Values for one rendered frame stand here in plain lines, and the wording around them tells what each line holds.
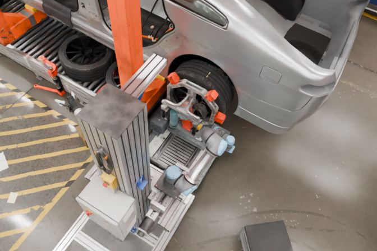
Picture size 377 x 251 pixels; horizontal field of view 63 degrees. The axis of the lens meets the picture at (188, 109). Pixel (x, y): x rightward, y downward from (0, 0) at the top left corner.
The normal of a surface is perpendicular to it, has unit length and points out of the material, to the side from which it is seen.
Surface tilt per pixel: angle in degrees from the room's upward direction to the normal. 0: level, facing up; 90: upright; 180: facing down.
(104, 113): 0
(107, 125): 0
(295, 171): 0
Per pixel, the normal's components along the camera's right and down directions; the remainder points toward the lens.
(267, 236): 0.08, -0.55
